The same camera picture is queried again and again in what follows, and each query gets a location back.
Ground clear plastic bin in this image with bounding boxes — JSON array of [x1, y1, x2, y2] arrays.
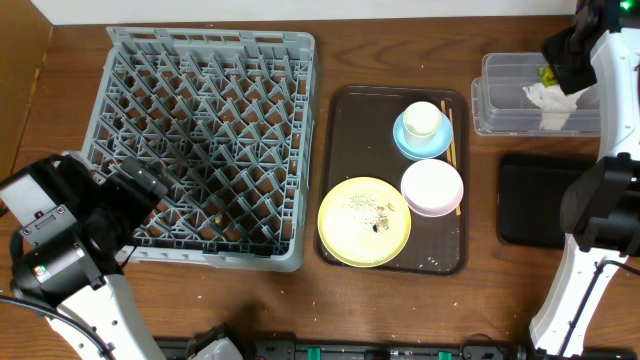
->
[[471, 52, 600, 137]]

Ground white paper napkin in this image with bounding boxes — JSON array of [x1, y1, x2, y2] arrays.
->
[[523, 83, 586, 131]]

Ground grey plastic dish rack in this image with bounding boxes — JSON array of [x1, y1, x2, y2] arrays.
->
[[82, 27, 318, 272]]

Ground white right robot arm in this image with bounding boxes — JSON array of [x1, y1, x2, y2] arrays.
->
[[529, 0, 639, 359]]

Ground wooden chopstick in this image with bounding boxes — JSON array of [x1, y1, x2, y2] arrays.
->
[[439, 100, 453, 163], [448, 108, 461, 216]]

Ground yellow green snack wrapper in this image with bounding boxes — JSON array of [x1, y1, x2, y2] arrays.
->
[[537, 66, 558, 87]]

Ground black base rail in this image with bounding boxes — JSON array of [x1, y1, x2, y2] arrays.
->
[[154, 324, 640, 360]]

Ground light blue saucer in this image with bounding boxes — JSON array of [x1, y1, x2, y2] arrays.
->
[[392, 113, 442, 161]]

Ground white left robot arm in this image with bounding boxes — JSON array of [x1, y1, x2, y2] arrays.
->
[[1, 153, 168, 359]]

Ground pink bowl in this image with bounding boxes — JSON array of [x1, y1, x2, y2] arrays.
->
[[400, 159, 464, 218]]

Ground yellow plate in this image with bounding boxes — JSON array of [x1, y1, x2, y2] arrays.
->
[[317, 177, 412, 268]]

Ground dark brown tray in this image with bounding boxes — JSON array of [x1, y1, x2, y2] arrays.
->
[[321, 86, 470, 276]]

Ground black bin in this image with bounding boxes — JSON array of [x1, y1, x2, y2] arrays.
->
[[497, 154, 593, 250]]

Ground cream white cup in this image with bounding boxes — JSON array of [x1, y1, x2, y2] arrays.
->
[[403, 101, 442, 147]]

